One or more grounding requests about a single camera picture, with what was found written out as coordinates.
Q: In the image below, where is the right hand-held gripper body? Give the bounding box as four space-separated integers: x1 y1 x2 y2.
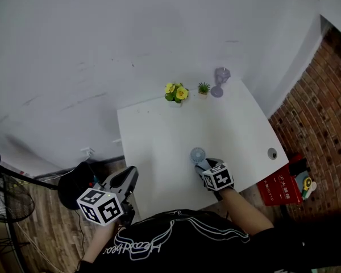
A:
201 162 235 202

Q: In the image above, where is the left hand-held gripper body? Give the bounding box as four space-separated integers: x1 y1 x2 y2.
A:
76 180 136 228

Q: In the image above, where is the small blue-grey handheld fan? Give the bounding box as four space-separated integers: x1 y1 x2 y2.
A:
189 147 207 165

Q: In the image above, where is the person's right forearm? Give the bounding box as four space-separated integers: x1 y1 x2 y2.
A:
215 185 275 237

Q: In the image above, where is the person's left forearm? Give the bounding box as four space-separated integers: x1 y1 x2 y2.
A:
81 220 123 266

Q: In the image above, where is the black bag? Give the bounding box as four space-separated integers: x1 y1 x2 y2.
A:
57 161 101 210

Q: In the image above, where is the red fire equipment box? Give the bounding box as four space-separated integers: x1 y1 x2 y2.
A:
256 153 313 207

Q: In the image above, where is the person's black printed t-shirt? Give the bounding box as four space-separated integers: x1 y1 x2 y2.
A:
76 209 341 273

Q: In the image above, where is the small green potted plant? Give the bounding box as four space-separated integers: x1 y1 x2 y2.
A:
197 81 211 100

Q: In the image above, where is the yellow flower potted plant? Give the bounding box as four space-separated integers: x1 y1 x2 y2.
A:
164 82 190 109

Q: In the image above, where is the black item on red box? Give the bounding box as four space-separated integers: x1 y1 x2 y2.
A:
289 158 311 176

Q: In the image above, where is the yellow green tape dispenser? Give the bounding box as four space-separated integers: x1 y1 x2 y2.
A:
301 176 318 201

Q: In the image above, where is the black cable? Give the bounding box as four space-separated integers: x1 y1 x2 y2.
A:
73 208 86 263

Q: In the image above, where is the white cable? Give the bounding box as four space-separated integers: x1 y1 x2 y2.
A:
34 152 92 182

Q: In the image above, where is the black pedestal fan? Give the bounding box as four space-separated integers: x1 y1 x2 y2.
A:
0 143 60 273

